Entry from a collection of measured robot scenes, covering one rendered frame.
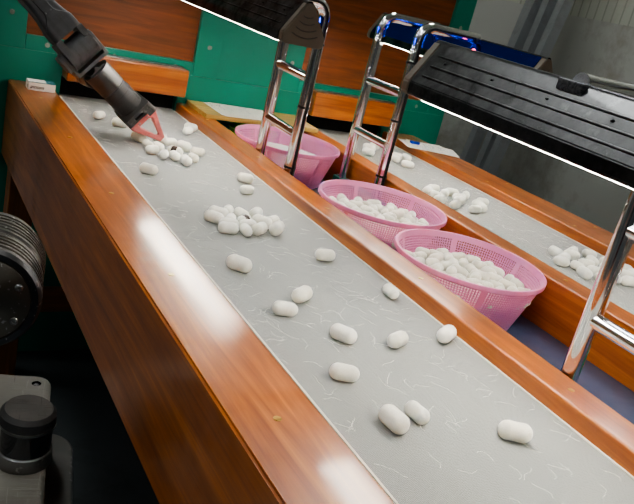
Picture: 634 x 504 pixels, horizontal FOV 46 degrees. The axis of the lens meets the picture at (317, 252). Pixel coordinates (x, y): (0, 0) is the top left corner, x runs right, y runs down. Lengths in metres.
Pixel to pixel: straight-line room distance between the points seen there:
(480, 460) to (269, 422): 0.23
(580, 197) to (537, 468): 3.31
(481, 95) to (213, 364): 0.41
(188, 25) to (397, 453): 1.50
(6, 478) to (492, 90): 0.76
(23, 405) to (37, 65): 1.09
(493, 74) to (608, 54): 3.29
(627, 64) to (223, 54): 2.41
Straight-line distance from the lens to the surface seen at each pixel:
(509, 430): 0.84
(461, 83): 0.90
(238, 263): 1.06
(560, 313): 1.36
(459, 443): 0.82
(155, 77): 1.98
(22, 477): 1.07
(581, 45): 4.35
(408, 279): 1.14
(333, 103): 2.20
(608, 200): 3.92
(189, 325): 0.84
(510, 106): 0.84
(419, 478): 0.74
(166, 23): 2.04
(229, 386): 0.74
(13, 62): 1.97
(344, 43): 2.26
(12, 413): 1.04
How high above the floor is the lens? 1.14
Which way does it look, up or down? 19 degrees down
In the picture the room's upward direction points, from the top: 14 degrees clockwise
